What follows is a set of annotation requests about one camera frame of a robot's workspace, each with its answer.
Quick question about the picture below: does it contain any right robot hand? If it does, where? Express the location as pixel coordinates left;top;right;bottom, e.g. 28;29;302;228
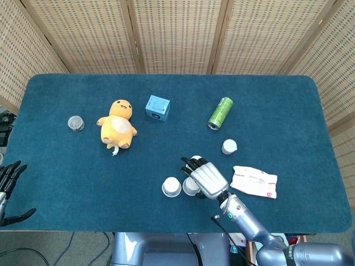
180;155;230;200

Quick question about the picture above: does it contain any light blue cardboard box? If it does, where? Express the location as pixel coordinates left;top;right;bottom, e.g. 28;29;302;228
145;95;171;122

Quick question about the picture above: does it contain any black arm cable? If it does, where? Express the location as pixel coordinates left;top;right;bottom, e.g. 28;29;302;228
210;215;252;266

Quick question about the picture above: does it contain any black electronic equipment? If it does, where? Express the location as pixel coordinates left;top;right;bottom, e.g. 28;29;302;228
0;105;15;147

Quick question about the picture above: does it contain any grey blue robot torso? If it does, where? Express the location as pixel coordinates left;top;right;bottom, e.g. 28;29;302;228
110;232;231;266

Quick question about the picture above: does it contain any small white lidded jar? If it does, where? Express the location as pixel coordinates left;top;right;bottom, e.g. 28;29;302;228
221;139;239;156

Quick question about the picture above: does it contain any woven rattan screen panel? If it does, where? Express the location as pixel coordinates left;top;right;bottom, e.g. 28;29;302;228
285;0;355;178
0;0;70;114
21;0;145;75
126;0;230;75
210;0;346;75

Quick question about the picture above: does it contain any green drink can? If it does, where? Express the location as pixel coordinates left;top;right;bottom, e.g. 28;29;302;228
207;96;234;131

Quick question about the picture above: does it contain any yellow plush toy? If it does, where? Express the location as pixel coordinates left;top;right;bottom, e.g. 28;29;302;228
96;99;139;157

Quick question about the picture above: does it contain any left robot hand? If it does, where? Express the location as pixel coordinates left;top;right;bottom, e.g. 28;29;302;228
0;160;37;227

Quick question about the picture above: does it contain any black torso cable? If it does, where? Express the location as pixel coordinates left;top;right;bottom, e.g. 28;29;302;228
187;233;205;266

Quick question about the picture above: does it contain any dark blue table mat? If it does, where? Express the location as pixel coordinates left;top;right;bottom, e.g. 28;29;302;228
0;73;350;233

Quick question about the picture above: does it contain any blue floor cable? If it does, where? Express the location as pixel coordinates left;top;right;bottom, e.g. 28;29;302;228
54;232;77;265

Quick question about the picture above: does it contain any white pink wipes pack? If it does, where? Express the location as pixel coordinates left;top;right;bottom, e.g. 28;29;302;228
230;165;278;200

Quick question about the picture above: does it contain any white orange printed packet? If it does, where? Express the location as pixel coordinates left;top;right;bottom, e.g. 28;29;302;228
229;232;247;248

